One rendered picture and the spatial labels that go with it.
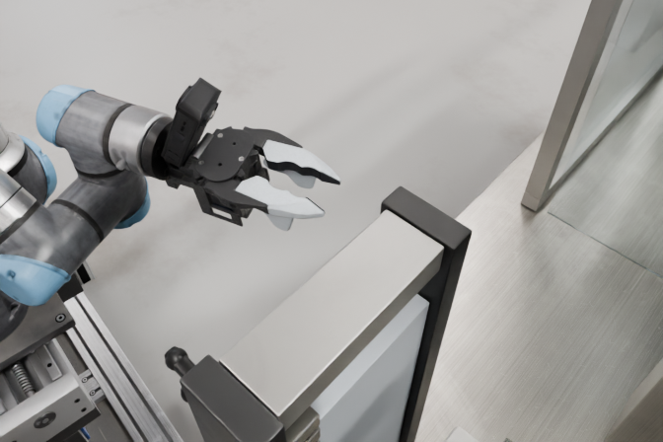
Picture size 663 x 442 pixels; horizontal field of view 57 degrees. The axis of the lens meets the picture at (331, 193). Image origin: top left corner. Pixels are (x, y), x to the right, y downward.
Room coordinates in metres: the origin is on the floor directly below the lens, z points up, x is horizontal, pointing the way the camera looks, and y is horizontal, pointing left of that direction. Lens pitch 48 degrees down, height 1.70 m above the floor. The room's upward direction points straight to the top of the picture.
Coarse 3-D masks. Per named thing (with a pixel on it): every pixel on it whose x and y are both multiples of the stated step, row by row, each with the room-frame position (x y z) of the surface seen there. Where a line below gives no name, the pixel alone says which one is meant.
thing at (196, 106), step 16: (192, 96) 0.45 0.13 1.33; (208, 96) 0.46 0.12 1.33; (176, 112) 0.44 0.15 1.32; (192, 112) 0.44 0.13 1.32; (208, 112) 0.45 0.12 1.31; (176, 128) 0.45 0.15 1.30; (192, 128) 0.44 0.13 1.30; (176, 144) 0.45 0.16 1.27; (192, 144) 0.46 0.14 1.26; (176, 160) 0.46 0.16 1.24
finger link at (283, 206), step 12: (252, 180) 0.43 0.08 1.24; (264, 180) 0.43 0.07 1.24; (252, 192) 0.41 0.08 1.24; (264, 192) 0.41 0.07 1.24; (276, 192) 0.41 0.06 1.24; (288, 192) 0.41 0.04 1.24; (276, 204) 0.40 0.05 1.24; (288, 204) 0.40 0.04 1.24; (300, 204) 0.40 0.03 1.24; (312, 204) 0.40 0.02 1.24; (276, 216) 0.41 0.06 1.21; (288, 216) 0.39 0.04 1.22; (300, 216) 0.39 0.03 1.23; (312, 216) 0.39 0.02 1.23; (288, 228) 0.41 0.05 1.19
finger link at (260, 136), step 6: (246, 126) 0.50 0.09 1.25; (252, 132) 0.49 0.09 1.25; (258, 132) 0.49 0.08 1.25; (264, 132) 0.49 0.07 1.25; (270, 132) 0.49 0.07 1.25; (276, 132) 0.49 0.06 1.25; (258, 138) 0.49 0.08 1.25; (264, 138) 0.49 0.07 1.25; (270, 138) 0.48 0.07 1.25; (276, 138) 0.48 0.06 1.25; (282, 138) 0.48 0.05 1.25; (288, 138) 0.48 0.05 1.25; (258, 144) 0.48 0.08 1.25; (288, 144) 0.48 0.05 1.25; (294, 144) 0.48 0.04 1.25; (258, 150) 0.48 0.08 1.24
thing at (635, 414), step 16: (656, 368) 0.34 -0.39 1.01; (640, 384) 0.35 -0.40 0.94; (656, 384) 0.29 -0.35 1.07; (640, 400) 0.29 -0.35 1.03; (656, 400) 0.28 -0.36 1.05; (624, 416) 0.29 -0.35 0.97; (640, 416) 0.28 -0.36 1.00; (656, 416) 0.27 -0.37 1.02; (624, 432) 0.28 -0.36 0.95; (640, 432) 0.27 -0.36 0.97; (656, 432) 0.27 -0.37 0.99
